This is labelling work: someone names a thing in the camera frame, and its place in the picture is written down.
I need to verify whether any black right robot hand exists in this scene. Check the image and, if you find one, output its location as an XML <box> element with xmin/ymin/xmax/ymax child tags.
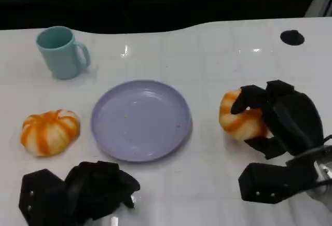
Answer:
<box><xmin>230</xmin><ymin>79</ymin><xmax>325</xmax><ymax>160</ymax></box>

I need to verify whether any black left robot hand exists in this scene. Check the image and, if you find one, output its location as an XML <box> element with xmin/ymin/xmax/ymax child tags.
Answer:
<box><xmin>63</xmin><ymin>160</ymin><xmax>141</xmax><ymax>222</ymax></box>

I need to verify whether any orange and white bread roll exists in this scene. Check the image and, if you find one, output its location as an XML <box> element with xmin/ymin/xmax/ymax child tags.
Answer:
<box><xmin>20</xmin><ymin>109</ymin><xmax>81</xmax><ymax>158</ymax></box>
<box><xmin>219</xmin><ymin>89</ymin><xmax>273</xmax><ymax>142</ymax></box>

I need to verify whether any lilac plate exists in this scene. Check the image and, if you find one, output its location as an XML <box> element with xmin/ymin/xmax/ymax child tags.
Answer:
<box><xmin>90</xmin><ymin>80</ymin><xmax>193</xmax><ymax>163</ymax></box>

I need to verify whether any pale green mug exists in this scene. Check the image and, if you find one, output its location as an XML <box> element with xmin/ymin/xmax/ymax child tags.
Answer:
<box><xmin>35</xmin><ymin>26</ymin><xmax>91</xmax><ymax>80</ymax></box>

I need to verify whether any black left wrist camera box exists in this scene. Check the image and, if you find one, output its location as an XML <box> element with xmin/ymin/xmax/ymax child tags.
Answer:
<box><xmin>18</xmin><ymin>168</ymin><xmax>68</xmax><ymax>226</ymax></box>

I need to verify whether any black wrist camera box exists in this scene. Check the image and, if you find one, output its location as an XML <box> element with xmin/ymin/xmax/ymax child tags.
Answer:
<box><xmin>238</xmin><ymin>154</ymin><xmax>319</xmax><ymax>204</ymax></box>
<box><xmin>18</xmin><ymin>168</ymin><xmax>68</xmax><ymax>226</ymax></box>

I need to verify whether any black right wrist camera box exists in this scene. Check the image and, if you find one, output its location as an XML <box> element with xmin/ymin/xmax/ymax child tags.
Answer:
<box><xmin>238</xmin><ymin>154</ymin><xmax>319</xmax><ymax>204</ymax></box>

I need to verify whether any black table cable grommet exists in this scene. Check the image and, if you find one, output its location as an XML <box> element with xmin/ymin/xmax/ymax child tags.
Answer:
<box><xmin>280</xmin><ymin>30</ymin><xmax>305</xmax><ymax>46</ymax></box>

